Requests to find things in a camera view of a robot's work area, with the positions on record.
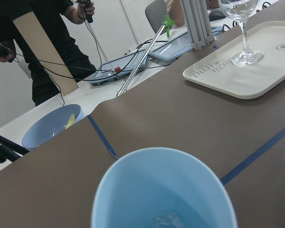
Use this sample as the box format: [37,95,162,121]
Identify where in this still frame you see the light blue plastic cup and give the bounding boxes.
[91,147,238,228]

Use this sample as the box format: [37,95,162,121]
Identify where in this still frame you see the ice cubes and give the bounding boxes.
[153,212,184,228]

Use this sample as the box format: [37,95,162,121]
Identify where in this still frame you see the blue bowl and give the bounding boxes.
[22,104,85,151]

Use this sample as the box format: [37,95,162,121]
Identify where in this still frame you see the yellow plastic fork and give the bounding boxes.
[65,114,76,129]

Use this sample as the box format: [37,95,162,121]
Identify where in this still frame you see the metal rod with green clip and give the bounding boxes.
[116,15,175,97]

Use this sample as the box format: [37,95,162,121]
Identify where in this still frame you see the grey chair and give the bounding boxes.
[144,0,168,33]

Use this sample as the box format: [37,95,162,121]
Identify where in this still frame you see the cardboard panel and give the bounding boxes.
[13,12,78,96]

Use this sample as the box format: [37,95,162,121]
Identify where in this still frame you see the clear wine glass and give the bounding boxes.
[218,0,264,66]

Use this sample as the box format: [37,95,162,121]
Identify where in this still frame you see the cream bear tray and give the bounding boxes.
[183,21,285,99]

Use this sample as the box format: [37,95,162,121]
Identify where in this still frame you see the person in black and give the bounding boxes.
[0,0,96,105]

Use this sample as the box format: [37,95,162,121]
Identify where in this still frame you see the aluminium frame post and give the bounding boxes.
[180,0,214,51]

